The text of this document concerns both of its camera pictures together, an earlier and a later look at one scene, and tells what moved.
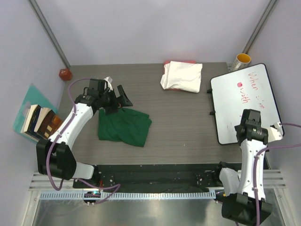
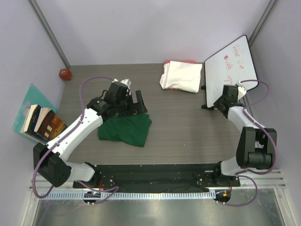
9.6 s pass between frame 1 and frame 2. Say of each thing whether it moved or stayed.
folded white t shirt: stayed
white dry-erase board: moved
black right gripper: moved
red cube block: stayed
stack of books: stayed
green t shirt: stayed
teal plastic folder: stayed
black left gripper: moved
